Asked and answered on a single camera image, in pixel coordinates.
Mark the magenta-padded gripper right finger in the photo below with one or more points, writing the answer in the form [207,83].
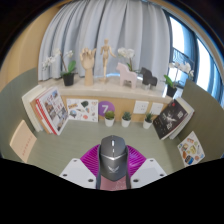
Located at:
[150,171]

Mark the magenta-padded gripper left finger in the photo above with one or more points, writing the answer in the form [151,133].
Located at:
[76,171]

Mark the grey computer mouse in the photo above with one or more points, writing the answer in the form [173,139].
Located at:
[112,156]

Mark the pink mouse pad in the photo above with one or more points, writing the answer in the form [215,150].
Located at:
[113,185]

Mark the small succulent in white pot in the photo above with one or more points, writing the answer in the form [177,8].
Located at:
[109,122]
[126,122]
[147,124]

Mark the black book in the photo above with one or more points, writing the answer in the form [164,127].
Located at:
[170,119]

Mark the beige book with red text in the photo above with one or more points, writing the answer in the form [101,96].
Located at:
[22,141]

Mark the white card with stickers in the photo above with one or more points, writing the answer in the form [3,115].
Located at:
[82,110]

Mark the white picture-cover book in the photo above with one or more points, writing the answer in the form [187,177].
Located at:
[55,110]

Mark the brown book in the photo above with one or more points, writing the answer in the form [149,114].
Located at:
[36,115]

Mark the purple round number sign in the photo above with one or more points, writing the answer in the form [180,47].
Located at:
[106,108]

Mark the white orchid in black pot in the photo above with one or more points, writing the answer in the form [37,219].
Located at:
[68,79]
[171,90]

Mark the green desk divider panel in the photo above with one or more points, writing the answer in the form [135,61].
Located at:
[208,110]
[13,100]

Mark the thick white book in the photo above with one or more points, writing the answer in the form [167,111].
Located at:
[30,98]

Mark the black horse figure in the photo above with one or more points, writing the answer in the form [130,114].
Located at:
[148,77]

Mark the pink horse figure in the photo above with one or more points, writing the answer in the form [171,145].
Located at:
[126,76]

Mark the wooden hand model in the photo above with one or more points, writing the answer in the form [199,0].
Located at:
[88,66]

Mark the window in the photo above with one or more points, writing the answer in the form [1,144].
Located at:
[203,66]

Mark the wooden mannequin figure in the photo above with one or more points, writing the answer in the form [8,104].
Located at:
[106,56]

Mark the white orchid plant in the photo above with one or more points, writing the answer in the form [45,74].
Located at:
[126,52]

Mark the grey curtain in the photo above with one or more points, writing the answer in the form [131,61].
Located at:
[83,26]

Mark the white wall socket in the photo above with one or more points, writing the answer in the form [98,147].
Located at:
[141,107]
[156,108]

